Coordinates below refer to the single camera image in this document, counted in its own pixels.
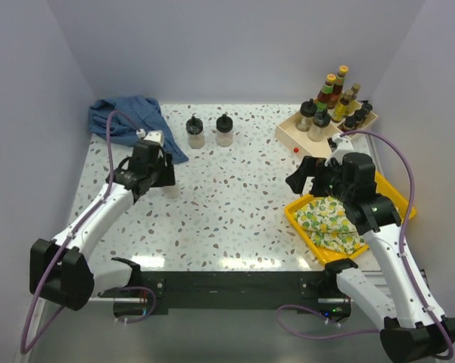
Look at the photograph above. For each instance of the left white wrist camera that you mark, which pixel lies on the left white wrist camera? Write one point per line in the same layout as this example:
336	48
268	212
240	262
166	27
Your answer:
153	136

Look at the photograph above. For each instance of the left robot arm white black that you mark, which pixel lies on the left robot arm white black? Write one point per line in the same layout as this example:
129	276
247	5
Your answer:
59	268

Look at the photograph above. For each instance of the taped lid glass jar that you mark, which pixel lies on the taped lid glass jar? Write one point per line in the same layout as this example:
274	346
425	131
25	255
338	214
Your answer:
195	132

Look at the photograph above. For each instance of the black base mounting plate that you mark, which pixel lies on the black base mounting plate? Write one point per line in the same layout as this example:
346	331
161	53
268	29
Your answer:
230	290

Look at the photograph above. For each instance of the yellow cap sauce bottle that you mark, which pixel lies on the yellow cap sauce bottle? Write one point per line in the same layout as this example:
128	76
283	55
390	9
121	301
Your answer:
325	92

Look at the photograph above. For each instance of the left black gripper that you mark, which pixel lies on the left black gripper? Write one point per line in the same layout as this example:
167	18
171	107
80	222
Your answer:
166	177

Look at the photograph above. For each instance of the blue checkered shirt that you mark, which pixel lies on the blue checkered shirt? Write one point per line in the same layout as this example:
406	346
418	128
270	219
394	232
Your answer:
122	117

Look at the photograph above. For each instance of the beige divided wooden tray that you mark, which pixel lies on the beige divided wooden tray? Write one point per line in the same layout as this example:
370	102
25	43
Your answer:
290	137

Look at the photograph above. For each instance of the small front spice jar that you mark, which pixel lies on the small front spice jar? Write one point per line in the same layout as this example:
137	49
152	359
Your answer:
366	108

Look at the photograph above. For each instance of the lemon print cloth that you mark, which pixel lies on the lemon print cloth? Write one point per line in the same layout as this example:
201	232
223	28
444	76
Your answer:
325	222

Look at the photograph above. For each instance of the black cap spice shaker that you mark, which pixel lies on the black cap spice shaker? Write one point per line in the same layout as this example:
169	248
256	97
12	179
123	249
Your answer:
349	124

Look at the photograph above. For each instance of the dark spice shaker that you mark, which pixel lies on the dark spice shaker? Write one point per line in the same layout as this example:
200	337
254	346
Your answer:
359	116

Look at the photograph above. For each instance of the yellow oil bottle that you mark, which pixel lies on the yellow oil bottle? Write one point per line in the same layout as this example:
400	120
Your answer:
352	104
342	107

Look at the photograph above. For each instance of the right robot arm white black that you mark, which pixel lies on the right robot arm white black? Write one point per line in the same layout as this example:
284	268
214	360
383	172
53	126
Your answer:
410	322

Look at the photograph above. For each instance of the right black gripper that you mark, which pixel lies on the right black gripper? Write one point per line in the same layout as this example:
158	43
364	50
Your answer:
307	168

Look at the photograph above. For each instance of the red cap sauce bottle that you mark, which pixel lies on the red cap sauce bottle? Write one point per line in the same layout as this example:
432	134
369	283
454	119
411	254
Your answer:
338	86

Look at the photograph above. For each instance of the yellow plastic tray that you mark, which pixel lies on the yellow plastic tray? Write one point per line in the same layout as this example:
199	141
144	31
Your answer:
324	255

